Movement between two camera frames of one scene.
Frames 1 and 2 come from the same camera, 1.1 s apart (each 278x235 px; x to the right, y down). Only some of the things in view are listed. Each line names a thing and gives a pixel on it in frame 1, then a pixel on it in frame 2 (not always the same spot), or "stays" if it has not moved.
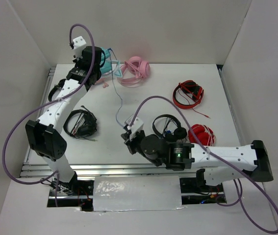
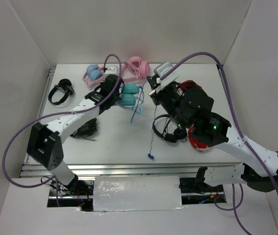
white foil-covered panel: x=159 y=193 stays
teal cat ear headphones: x=110 y=67 → x=128 y=96
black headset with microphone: x=85 y=126 stays
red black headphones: x=192 y=89 stays
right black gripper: x=130 y=141 → x=153 y=94
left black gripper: x=78 y=61 → x=117 y=96
